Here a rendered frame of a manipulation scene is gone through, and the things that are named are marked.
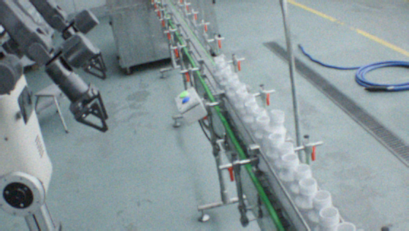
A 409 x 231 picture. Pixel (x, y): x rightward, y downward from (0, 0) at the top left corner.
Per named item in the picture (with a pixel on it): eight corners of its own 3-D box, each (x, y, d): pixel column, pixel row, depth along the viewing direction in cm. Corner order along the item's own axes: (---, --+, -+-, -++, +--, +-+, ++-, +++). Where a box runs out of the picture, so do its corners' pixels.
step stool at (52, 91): (57, 111, 517) (47, 77, 502) (96, 113, 488) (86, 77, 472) (28, 129, 481) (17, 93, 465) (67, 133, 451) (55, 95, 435)
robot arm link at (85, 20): (52, 16, 150) (48, 20, 142) (77, -6, 149) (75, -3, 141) (74, 42, 154) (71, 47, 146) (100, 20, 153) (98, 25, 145)
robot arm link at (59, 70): (43, 64, 109) (39, 69, 104) (63, 46, 108) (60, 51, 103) (61, 85, 111) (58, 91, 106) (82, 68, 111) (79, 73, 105)
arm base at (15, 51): (-10, 48, 141) (14, 73, 146) (6, 31, 140) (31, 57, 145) (-4, 42, 149) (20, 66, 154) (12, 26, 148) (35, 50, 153)
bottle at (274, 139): (265, 191, 123) (258, 137, 117) (282, 182, 126) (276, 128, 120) (280, 199, 119) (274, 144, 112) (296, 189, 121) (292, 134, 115)
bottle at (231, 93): (240, 118, 170) (234, 75, 163) (251, 122, 165) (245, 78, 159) (228, 124, 167) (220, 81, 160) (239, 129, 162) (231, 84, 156)
